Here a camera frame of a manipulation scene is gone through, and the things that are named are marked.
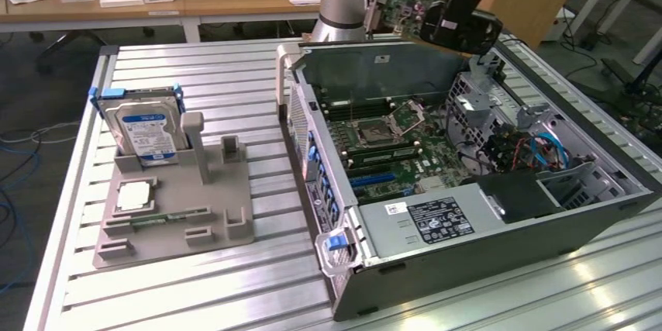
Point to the black office chair base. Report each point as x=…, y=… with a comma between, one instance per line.
x=56, y=44

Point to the blue expansion slot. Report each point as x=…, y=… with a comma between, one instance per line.
x=372, y=180

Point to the silver CPU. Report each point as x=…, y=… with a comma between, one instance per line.
x=133, y=195

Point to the black plastic shroud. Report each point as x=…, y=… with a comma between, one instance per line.
x=516, y=195

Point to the open dark PC case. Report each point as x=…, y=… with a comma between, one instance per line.
x=464, y=269

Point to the grey metal bay bracket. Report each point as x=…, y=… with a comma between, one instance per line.
x=585, y=180

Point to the grey power supply unit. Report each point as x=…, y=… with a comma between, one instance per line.
x=382, y=230

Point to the green RAM stick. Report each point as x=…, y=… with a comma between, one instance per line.
x=149, y=220

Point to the grey printed parts rack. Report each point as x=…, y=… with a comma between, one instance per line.
x=171, y=238

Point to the metal socket cover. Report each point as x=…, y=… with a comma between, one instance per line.
x=408, y=116

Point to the black floor equipment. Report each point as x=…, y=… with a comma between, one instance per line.
x=635, y=90

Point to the graphics card with black cooler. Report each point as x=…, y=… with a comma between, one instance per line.
x=403, y=9

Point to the CPU socket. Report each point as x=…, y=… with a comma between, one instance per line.
x=375, y=132

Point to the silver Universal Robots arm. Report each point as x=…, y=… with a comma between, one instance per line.
x=336, y=5

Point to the installed RAM stick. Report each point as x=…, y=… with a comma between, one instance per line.
x=382, y=154

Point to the perforated metal disk bay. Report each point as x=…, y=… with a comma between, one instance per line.
x=475, y=106

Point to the blue case latch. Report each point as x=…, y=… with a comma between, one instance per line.
x=336, y=242

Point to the hard disk in blue caddy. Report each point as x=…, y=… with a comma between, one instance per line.
x=144, y=129

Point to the green motherboard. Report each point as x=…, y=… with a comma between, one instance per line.
x=439, y=160

